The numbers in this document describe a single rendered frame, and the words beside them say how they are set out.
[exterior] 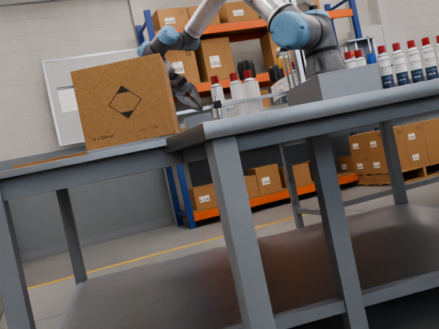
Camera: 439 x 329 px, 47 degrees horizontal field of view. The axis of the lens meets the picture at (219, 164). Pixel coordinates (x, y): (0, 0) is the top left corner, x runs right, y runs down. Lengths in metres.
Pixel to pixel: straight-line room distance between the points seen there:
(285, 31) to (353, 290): 0.85
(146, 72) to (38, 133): 4.72
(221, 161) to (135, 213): 5.28
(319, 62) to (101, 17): 5.15
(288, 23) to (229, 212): 0.73
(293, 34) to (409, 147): 4.66
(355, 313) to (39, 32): 5.53
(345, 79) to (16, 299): 1.19
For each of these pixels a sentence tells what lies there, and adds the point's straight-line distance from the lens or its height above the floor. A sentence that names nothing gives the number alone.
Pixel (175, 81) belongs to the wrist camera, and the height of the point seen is 1.08.
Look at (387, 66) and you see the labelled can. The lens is 2.43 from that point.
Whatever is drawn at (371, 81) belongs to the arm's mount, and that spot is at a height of 0.89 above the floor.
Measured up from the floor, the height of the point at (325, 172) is 0.63.
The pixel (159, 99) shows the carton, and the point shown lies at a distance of 1.68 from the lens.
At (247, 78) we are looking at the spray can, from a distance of 2.20.
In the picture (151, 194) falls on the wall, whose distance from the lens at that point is 6.43.
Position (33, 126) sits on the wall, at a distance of 6.36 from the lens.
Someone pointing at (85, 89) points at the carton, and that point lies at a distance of 1.72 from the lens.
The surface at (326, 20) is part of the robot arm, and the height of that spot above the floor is 1.12.
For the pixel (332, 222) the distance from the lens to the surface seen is 1.63.
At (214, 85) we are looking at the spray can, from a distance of 2.15.
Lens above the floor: 0.75
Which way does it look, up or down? 1 degrees down
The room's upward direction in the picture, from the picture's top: 12 degrees counter-clockwise
